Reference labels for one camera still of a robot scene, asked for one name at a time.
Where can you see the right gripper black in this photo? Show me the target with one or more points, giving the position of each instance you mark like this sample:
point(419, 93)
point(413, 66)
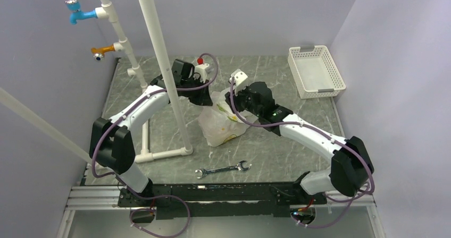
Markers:
point(237, 98)

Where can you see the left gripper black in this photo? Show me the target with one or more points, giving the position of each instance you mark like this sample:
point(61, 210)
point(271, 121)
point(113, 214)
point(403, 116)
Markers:
point(203, 99)

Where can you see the translucent white plastic bag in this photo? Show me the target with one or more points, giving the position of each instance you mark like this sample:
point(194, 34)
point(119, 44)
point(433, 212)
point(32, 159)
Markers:
point(218, 122)

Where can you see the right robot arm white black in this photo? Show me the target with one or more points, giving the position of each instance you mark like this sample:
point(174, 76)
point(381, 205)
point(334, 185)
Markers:
point(351, 170)

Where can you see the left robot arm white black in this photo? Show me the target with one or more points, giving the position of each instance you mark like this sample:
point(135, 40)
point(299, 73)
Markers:
point(111, 143)

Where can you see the white perforated plastic basket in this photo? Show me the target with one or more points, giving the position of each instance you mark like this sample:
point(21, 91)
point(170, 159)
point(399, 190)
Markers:
point(315, 72)

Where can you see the orange plastic faucet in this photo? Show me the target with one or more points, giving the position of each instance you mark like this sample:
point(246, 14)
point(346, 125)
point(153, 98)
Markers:
point(99, 53)

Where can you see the silver open-end wrench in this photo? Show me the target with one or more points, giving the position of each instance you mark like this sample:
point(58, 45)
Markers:
point(238, 167)

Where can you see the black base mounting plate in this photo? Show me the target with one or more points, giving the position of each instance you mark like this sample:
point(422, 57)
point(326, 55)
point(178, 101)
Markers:
point(221, 199)

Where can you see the blue plastic faucet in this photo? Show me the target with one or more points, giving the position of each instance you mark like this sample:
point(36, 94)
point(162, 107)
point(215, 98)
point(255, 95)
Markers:
point(77, 13)

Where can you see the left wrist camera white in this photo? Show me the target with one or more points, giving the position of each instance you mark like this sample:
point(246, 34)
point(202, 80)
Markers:
point(202, 69)

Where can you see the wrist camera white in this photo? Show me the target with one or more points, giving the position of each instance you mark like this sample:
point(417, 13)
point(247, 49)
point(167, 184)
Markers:
point(239, 80)
point(202, 69)

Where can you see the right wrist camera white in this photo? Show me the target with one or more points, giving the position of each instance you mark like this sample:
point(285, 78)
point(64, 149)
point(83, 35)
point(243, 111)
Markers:
point(239, 80)

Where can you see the aluminium rail frame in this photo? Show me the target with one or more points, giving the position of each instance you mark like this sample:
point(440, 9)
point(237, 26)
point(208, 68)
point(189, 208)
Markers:
point(107, 198)

